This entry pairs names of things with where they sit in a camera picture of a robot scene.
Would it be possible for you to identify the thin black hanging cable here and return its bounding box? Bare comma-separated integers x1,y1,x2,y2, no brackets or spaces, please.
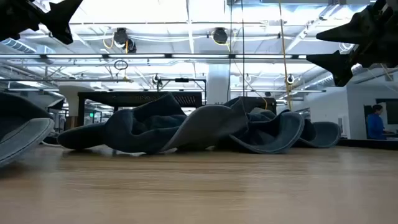
228,0,233,102

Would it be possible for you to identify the dark wall monitor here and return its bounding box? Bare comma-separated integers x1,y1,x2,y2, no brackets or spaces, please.
375,98,398,126

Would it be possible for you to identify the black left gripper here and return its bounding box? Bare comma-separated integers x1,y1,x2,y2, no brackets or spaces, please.
0,0,84,45

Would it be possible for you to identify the black background rig frame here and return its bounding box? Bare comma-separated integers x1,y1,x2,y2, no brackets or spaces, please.
157,77,208,105

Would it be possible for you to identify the black ceiling cable reel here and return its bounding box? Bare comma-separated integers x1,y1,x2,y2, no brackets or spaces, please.
112,27,137,54
212,27,229,45

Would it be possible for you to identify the grey baseball cap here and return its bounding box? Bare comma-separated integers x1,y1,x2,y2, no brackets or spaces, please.
217,107,305,155
0,91,55,167
160,98,249,153

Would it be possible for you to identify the person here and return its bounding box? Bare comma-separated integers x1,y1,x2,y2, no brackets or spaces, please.
366,104,388,140

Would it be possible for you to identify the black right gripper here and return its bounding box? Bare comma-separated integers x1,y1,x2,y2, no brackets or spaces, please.
306,0,398,87

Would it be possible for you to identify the dark blue denim cap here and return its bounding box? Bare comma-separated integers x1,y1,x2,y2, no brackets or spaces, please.
294,119,342,149
57,92,187,155

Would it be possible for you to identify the hanging black cable loop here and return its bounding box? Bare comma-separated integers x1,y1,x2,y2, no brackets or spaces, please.
113,59,129,71

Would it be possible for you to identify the black perforated metal panel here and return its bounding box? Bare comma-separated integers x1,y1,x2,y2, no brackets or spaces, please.
223,96,277,115

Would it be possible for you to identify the yellow hanging cable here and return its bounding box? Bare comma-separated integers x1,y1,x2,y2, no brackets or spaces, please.
277,0,295,111

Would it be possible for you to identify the white building column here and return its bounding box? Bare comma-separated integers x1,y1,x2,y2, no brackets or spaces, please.
206,63,231,105

